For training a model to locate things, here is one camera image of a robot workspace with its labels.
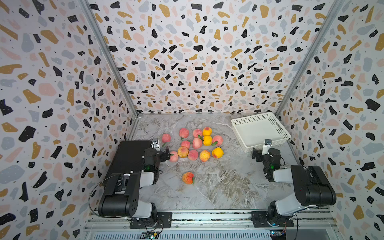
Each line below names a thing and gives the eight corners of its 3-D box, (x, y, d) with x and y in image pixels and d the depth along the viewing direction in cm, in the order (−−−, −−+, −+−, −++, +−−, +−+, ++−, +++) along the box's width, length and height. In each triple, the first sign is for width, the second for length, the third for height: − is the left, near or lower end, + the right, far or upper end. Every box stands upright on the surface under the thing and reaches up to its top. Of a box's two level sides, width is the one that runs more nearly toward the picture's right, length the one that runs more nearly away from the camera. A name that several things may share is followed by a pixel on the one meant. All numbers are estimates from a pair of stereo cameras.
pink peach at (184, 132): (179, 138, 108) (178, 134, 104) (180, 132, 111) (179, 128, 107) (188, 138, 108) (188, 134, 104) (189, 132, 112) (188, 128, 107)
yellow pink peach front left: (177, 158, 98) (177, 154, 94) (178, 150, 102) (177, 146, 98) (188, 158, 98) (187, 154, 94) (188, 150, 102) (188, 146, 98)
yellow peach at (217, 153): (214, 160, 96) (215, 157, 93) (210, 153, 100) (210, 149, 96) (223, 156, 98) (224, 153, 95) (219, 149, 102) (220, 145, 98)
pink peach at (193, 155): (186, 157, 98) (186, 154, 94) (192, 151, 101) (192, 148, 97) (193, 162, 95) (193, 159, 92) (199, 156, 98) (199, 153, 95)
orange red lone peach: (182, 185, 87) (181, 182, 83) (183, 175, 91) (182, 172, 87) (193, 185, 87) (193, 182, 83) (193, 175, 91) (193, 172, 87)
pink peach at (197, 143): (192, 149, 101) (192, 145, 97) (193, 141, 105) (192, 137, 101) (202, 149, 101) (202, 145, 97) (202, 141, 105) (202, 137, 101)
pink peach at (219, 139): (211, 143, 105) (211, 139, 101) (215, 137, 108) (215, 133, 105) (219, 147, 103) (220, 143, 99) (223, 141, 106) (224, 137, 102)
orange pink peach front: (199, 162, 95) (199, 158, 92) (199, 153, 99) (199, 150, 96) (210, 162, 96) (210, 158, 92) (209, 154, 99) (210, 150, 96)
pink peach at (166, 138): (162, 143, 106) (161, 139, 102) (164, 136, 110) (162, 133, 106) (170, 143, 106) (169, 140, 103) (171, 136, 110) (170, 133, 106)
